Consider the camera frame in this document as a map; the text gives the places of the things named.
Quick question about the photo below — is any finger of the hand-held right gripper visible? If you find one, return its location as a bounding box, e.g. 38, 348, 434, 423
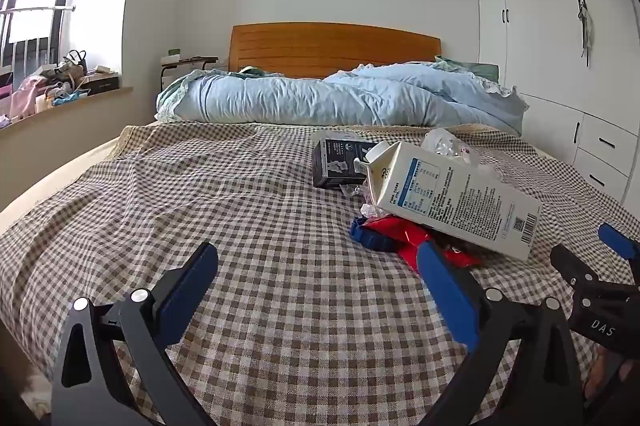
597, 222, 640, 287
550, 245, 609, 307

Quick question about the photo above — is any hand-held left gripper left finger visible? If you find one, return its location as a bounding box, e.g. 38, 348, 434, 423
50, 242, 221, 426

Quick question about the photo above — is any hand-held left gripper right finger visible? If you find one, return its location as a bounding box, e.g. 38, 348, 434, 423
416, 241, 587, 426

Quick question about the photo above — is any red snack packet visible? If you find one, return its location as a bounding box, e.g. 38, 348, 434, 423
367, 215, 483, 274

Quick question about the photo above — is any white milk carton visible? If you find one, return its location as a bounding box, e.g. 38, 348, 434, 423
364, 141, 544, 263

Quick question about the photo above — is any person's right hand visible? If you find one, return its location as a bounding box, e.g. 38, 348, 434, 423
589, 351, 638, 402

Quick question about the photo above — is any white wardrobe drawer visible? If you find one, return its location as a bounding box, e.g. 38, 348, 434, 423
572, 150, 630, 203
575, 113, 638, 177

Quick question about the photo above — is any brown checked bedsheet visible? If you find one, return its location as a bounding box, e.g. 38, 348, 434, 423
0, 123, 640, 426

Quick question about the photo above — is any blue plastic wrapper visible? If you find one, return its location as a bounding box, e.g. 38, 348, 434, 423
348, 216, 401, 253

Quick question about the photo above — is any clear plastic bottle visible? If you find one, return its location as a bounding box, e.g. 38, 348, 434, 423
420, 127, 482, 167

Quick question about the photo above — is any beige mattress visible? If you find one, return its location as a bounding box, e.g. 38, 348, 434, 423
0, 140, 128, 234

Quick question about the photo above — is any dark blue cardboard box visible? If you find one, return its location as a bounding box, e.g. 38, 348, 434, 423
311, 131, 373, 191

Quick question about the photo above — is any light blue duvet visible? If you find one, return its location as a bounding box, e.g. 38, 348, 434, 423
156, 62, 530, 137

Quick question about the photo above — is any wooden window sill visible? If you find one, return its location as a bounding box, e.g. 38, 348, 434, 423
0, 86, 134, 133

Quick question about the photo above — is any black box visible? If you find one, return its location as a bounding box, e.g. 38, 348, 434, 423
80, 73, 121, 96

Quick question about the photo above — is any dark side table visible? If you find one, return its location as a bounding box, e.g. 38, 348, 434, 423
160, 54, 219, 92

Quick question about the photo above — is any green pillow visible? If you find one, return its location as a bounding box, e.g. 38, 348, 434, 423
435, 54, 501, 82

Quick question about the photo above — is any white wardrobe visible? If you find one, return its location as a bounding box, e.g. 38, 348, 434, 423
467, 0, 640, 207

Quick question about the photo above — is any beige handbag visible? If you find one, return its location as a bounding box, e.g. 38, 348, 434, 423
55, 50, 89, 81

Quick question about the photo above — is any pink bag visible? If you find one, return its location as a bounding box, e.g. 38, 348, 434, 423
10, 76, 47, 121

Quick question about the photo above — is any wooden headboard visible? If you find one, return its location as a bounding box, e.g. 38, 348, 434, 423
229, 22, 443, 80

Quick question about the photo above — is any metal window railing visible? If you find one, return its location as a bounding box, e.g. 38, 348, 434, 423
0, 4, 77, 69

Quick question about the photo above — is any grey hanging strap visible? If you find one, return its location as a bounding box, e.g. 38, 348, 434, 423
577, 0, 596, 67

